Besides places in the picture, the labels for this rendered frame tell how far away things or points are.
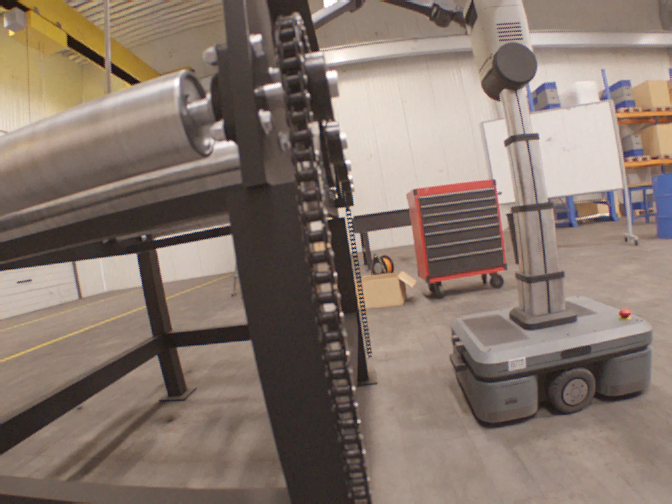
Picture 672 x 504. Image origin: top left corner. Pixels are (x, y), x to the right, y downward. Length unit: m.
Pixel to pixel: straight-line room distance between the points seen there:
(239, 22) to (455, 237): 2.83
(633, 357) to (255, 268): 1.23
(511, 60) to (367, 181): 9.90
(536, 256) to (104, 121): 1.25
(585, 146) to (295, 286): 5.33
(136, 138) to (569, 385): 1.26
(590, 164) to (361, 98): 7.83
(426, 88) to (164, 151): 11.68
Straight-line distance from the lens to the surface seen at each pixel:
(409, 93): 11.88
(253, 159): 0.38
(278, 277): 0.39
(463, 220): 3.12
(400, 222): 6.07
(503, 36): 1.43
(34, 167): 0.56
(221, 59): 0.43
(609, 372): 1.37
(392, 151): 11.30
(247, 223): 0.39
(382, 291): 3.16
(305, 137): 0.35
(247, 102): 0.40
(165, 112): 0.44
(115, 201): 0.84
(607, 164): 5.61
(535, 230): 1.34
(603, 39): 14.67
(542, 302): 1.38
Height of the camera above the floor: 0.68
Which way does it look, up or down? 5 degrees down
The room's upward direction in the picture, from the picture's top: 9 degrees counter-clockwise
